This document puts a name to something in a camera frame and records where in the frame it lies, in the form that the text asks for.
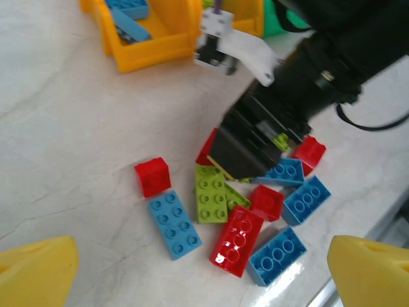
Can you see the small green lego brick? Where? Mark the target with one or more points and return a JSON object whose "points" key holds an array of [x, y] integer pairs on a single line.
{"points": [[281, 140], [246, 179]]}

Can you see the thin green lego plate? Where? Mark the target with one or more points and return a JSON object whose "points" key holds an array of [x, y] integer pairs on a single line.
{"points": [[238, 199]]}

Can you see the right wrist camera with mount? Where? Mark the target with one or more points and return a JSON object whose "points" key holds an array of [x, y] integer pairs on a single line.
{"points": [[217, 22]]}

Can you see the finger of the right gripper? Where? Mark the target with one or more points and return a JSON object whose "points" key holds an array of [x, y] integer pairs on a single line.
{"points": [[246, 156], [300, 132]]}

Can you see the small red lego brick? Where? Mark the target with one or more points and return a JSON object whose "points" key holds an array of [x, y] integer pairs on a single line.
{"points": [[266, 203], [152, 177]]}

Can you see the green plastic bin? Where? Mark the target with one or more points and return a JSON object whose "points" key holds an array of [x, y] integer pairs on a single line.
{"points": [[271, 22]]}

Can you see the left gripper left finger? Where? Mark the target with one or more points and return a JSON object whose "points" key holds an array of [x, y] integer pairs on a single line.
{"points": [[35, 275]]}

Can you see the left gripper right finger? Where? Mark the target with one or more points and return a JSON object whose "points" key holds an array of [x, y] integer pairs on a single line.
{"points": [[370, 275]]}

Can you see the blue lego brick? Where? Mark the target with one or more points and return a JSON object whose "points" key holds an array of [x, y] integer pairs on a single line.
{"points": [[128, 8], [132, 27], [284, 172], [276, 256], [175, 225], [306, 199]]}

